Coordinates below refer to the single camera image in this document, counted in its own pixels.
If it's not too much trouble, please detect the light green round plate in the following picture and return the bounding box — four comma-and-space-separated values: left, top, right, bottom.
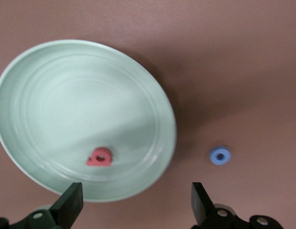
0, 39, 177, 203

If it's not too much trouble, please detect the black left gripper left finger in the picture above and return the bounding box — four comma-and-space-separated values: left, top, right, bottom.
0, 182, 84, 229

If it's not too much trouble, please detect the blue letter o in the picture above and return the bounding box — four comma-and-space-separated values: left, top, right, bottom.
209, 146, 232, 166

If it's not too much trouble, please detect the pink letter q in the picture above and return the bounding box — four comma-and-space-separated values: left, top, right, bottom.
85, 147, 113, 167

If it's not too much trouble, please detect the brown table cover sheet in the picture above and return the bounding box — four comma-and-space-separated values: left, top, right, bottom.
0, 0, 296, 229

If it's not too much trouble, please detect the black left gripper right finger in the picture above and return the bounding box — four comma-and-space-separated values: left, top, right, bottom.
191, 182, 285, 229

